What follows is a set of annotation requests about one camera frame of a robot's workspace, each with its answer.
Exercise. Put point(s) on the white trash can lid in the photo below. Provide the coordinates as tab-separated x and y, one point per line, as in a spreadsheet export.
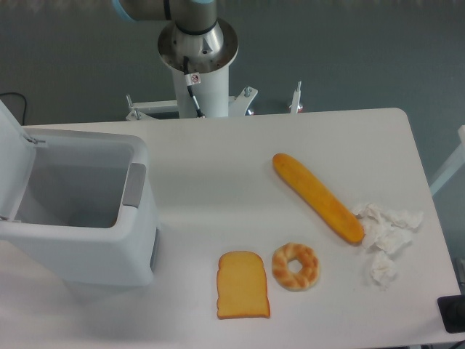
17	157

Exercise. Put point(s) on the braided ring bread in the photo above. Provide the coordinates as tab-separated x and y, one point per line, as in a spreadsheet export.
296	267

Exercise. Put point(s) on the crumpled white tissue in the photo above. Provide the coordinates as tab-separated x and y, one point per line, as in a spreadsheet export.
386	233

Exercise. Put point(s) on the white trash can body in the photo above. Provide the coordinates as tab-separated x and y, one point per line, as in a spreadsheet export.
88	212

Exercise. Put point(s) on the white frame bar right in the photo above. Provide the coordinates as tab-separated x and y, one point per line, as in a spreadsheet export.
449	167

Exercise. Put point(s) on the long orange baguette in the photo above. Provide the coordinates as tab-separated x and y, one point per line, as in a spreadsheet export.
301	180

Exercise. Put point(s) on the black device at table edge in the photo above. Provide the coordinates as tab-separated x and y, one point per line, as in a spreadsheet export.
452	313

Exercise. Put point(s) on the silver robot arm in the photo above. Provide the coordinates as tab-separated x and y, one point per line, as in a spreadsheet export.
195	40

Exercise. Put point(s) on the orange toast slice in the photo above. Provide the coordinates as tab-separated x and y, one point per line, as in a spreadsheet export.
242	286

